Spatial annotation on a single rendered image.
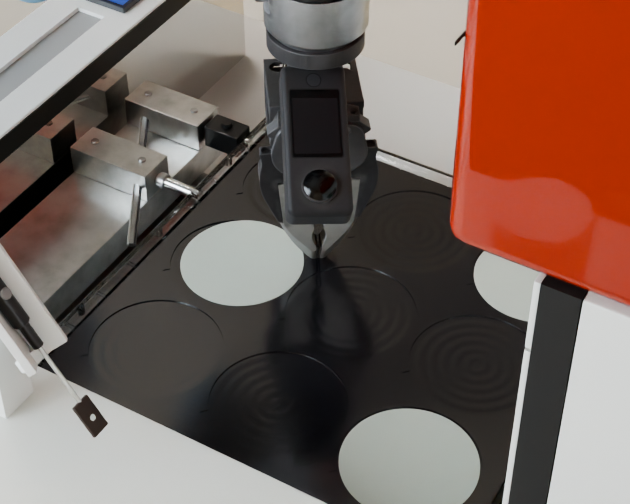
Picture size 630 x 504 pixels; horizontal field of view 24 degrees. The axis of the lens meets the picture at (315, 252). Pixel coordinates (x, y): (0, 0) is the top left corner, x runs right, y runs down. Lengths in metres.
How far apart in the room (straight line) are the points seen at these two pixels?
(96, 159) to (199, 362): 0.25
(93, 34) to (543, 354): 0.70
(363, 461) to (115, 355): 0.21
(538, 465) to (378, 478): 0.25
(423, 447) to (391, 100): 0.51
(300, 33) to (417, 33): 2.00
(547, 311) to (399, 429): 0.36
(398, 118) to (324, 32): 0.44
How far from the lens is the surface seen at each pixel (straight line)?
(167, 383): 1.08
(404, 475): 1.02
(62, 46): 1.32
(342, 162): 1.02
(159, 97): 1.33
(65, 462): 0.96
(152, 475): 0.95
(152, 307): 1.14
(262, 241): 1.19
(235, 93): 1.47
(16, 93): 1.26
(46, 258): 1.22
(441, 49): 2.97
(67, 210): 1.26
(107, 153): 1.27
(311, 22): 1.00
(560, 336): 0.72
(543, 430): 0.77
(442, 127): 1.43
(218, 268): 1.16
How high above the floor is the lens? 1.70
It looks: 43 degrees down
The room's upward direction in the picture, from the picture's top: straight up
